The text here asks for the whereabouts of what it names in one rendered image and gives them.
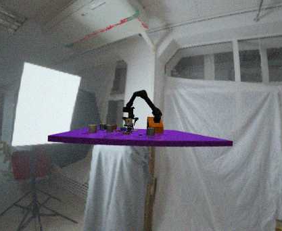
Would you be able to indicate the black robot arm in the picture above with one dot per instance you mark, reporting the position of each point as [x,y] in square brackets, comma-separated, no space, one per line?
[143,94]

